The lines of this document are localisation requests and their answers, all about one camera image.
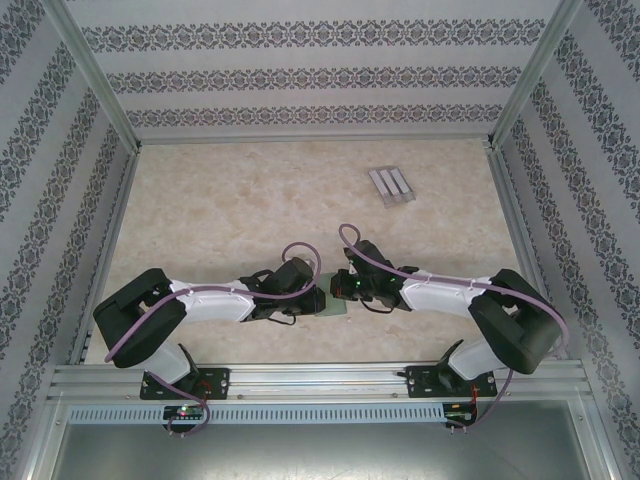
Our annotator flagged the right aluminium frame post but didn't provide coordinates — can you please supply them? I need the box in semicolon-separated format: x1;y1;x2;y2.
487;0;586;149

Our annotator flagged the left aluminium frame post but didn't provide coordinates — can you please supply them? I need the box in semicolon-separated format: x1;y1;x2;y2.
42;0;144;151

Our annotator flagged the grey sheet metal panel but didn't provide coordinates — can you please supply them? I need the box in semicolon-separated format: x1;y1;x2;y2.
29;394;616;480

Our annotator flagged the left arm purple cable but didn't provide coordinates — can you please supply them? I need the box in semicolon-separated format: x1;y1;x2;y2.
104;241;322;439

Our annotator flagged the aluminium frame post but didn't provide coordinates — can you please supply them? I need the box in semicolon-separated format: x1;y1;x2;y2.
42;0;144;151
487;0;586;149

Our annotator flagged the long aluminium mounting rail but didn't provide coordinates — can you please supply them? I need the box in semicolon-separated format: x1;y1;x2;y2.
47;360;586;401

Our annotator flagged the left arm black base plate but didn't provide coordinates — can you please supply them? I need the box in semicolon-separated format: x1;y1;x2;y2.
139;366;232;402

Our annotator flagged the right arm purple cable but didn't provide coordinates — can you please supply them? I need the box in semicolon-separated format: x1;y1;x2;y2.
338;223;569;431

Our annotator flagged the slotted grey cable duct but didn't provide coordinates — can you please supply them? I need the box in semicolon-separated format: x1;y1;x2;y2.
67;402;449;425

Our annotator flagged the aluminium side rail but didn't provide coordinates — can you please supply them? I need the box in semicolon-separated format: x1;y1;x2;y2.
67;144;144;366
484;142;569;361

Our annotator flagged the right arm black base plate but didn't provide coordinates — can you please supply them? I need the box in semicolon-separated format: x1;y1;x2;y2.
405;363;500;400

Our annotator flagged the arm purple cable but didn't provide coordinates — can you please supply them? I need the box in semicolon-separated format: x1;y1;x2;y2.
338;223;569;431
104;241;322;439

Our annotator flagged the green card holder wallet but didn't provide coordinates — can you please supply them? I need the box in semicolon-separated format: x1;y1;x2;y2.
314;272;350;319

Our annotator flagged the left aluminium side rail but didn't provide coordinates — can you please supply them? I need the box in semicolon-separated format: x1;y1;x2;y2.
67;144;144;366

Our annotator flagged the right aluminium side rail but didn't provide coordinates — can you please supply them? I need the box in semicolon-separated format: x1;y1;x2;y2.
484;142;569;361

